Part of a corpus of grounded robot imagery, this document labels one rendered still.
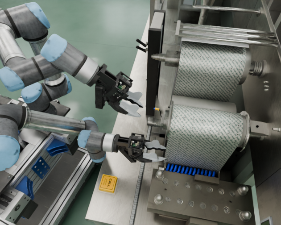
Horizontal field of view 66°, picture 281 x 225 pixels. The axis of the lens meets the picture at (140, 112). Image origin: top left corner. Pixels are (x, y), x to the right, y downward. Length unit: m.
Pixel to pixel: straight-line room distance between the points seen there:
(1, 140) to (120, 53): 2.54
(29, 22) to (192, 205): 0.99
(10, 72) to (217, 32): 0.70
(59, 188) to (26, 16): 1.28
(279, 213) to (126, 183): 0.62
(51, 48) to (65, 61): 0.05
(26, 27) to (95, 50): 2.25
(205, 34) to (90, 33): 2.88
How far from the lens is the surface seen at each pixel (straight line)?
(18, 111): 0.91
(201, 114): 0.77
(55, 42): 0.65
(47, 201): 1.89
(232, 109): 0.93
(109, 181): 1.05
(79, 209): 2.02
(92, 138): 0.90
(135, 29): 3.65
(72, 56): 0.65
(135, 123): 1.22
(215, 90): 0.94
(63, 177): 1.92
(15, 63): 0.77
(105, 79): 0.66
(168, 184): 0.94
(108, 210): 1.04
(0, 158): 0.82
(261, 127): 0.84
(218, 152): 0.86
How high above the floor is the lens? 1.91
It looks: 52 degrees down
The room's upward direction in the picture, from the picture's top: straight up
